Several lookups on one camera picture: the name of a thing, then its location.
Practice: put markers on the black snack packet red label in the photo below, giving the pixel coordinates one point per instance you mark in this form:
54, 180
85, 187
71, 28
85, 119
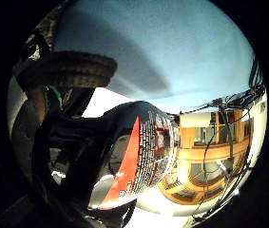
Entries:
140, 148

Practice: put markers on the wooden shelf cabinet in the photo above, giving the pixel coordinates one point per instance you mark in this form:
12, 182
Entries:
203, 148

